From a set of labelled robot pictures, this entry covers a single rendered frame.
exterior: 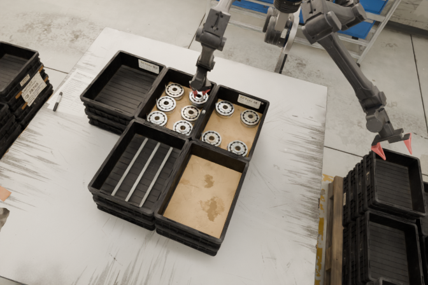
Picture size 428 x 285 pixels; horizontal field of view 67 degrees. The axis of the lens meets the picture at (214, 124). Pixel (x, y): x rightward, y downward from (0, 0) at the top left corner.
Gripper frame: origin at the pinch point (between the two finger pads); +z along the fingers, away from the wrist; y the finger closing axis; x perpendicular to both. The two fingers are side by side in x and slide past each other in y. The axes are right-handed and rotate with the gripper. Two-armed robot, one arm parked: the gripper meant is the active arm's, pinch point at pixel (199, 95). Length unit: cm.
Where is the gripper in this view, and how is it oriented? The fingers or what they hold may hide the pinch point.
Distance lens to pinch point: 175.1
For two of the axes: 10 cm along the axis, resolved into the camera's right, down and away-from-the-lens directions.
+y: 9.0, -2.7, 3.5
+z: -1.2, 6.0, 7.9
